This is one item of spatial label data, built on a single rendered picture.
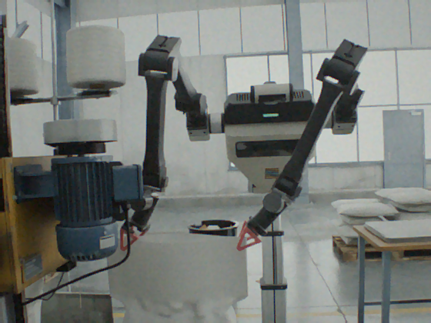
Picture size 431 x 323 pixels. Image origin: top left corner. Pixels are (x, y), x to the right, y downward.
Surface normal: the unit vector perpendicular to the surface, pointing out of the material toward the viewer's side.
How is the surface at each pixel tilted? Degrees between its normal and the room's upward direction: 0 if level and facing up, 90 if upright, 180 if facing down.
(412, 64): 90
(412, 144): 90
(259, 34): 90
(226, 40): 90
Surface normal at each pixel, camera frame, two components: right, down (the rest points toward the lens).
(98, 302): -0.10, 0.06
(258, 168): -0.04, 0.69
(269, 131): -0.10, -0.73
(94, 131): 0.62, 0.03
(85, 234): 0.23, 0.07
